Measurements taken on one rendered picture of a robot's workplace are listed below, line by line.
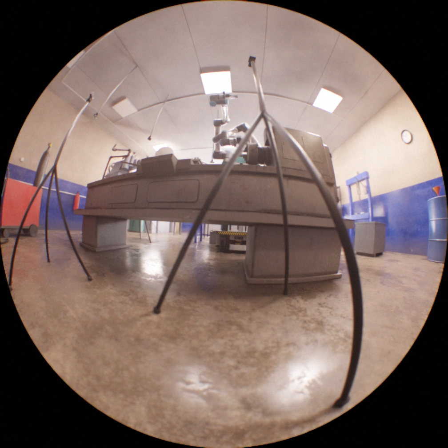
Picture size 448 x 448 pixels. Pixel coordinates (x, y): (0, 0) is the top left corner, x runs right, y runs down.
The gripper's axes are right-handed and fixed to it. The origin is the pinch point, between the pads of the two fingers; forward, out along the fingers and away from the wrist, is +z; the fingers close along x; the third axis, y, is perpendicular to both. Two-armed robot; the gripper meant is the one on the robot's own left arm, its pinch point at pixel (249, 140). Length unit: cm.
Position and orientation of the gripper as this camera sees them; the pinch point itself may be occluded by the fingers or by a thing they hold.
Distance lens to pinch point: 162.9
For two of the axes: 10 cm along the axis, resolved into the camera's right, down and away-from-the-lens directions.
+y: 1.3, -9.3, 3.5
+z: 9.6, 0.3, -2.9
